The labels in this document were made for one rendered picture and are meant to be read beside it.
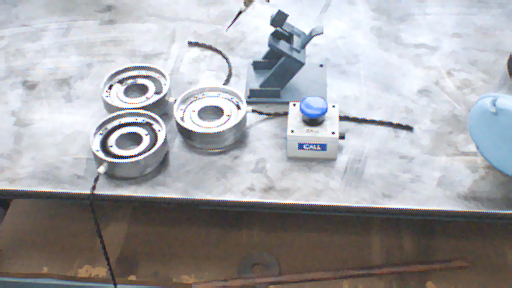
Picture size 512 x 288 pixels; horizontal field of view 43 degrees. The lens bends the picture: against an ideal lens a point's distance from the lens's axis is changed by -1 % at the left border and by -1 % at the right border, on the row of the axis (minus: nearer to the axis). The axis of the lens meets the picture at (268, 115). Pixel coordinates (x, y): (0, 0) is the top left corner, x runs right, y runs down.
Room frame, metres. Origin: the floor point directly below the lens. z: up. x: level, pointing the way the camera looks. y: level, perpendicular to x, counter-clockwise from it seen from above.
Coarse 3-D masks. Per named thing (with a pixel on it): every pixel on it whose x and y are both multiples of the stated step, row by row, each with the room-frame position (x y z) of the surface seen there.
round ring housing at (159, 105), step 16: (144, 64) 0.83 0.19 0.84; (112, 80) 0.81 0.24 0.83; (128, 80) 0.80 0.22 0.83; (144, 80) 0.80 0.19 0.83; (160, 80) 0.80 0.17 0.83; (128, 96) 0.79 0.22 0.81; (144, 96) 0.76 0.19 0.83; (160, 96) 0.75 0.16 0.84; (112, 112) 0.74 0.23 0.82; (160, 112) 0.75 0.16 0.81
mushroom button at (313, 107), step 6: (312, 96) 0.70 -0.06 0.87; (318, 96) 0.70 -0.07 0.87; (306, 102) 0.69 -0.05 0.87; (312, 102) 0.69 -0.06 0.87; (318, 102) 0.69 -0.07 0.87; (324, 102) 0.69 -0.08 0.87; (300, 108) 0.68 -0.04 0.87; (306, 108) 0.68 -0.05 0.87; (312, 108) 0.68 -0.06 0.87; (318, 108) 0.68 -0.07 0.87; (324, 108) 0.68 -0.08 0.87; (306, 114) 0.67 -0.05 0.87; (312, 114) 0.67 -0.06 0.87; (318, 114) 0.67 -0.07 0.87; (324, 114) 0.67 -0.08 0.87
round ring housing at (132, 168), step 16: (128, 112) 0.72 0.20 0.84; (144, 112) 0.71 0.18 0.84; (96, 128) 0.68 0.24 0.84; (128, 128) 0.69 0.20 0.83; (160, 128) 0.69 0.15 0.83; (96, 144) 0.66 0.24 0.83; (112, 144) 0.66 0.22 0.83; (128, 144) 0.69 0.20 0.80; (144, 144) 0.66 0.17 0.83; (160, 144) 0.65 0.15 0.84; (96, 160) 0.64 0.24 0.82; (112, 160) 0.62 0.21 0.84; (128, 160) 0.62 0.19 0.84; (144, 160) 0.62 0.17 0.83; (160, 160) 0.65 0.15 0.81; (128, 176) 0.62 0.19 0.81
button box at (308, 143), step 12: (336, 108) 0.71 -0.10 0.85; (300, 120) 0.68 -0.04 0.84; (312, 120) 0.68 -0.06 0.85; (324, 120) 0.68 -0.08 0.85; (336, 120) 0.68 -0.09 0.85; (288, 132) 0.66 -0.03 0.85; (300, 132) 0.66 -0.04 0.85; (312, 132) 0.66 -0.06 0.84; (324, 132) 0.66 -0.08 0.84; (336, 132) 0.66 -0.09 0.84; (288, 144) 0.66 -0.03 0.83; (300, 144) 0.65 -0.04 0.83; (312, 144) 0.65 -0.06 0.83; (324, 144) 0.65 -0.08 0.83; (336, 144) 0.65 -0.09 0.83; (288, 156) 0.66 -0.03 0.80; (300, 156) 0.65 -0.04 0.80; (312, 156) 0.65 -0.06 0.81; (324, 156) 0.65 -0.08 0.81; (336, 156) 0.65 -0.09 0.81
